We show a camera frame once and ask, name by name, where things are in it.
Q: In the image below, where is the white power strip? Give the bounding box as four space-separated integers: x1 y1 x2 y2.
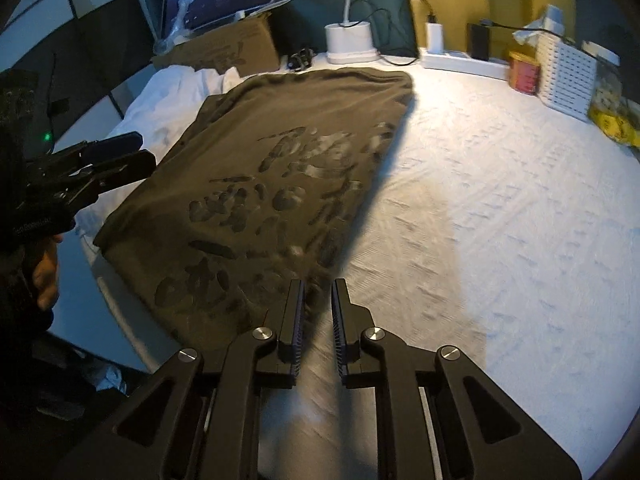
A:
419 49 511 81

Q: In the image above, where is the black charger cable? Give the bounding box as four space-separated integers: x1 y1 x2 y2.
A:
407 0 437 25

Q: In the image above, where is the white desk lamp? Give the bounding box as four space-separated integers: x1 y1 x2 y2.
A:
325 0 378 66

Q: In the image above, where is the brown printed t-shirt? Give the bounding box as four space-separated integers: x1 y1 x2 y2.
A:
92 67 416 361

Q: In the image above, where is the red tin can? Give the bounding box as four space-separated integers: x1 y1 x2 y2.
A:
507 50 542 96

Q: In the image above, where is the clear jar white lid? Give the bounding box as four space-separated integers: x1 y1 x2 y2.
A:
581 40 623 111

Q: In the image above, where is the black lamp cable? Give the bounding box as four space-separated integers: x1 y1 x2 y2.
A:
345 0 420 67

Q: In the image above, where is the cardboard box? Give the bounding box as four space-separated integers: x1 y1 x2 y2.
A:
150 10 281 78

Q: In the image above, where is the white perforated basket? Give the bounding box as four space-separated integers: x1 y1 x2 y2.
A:
536 5 598 122

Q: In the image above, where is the white charger block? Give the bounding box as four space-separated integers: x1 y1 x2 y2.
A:
425 20 445 55

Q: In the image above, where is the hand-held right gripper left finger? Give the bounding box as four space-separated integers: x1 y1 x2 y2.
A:
52 277 307 480

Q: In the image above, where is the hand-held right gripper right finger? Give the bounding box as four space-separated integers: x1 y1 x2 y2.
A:
330 277 583 480

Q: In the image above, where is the black power bank cable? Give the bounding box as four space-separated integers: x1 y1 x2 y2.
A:
480 19 576 43

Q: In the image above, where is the person's left hand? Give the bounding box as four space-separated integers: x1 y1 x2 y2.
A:
32 232 63 308

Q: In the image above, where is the yellow duck print packet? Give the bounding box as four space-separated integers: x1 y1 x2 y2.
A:
587 102 640 148

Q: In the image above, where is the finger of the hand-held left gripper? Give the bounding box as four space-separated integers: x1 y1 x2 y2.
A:
95 149 157 191
82 131 144 161

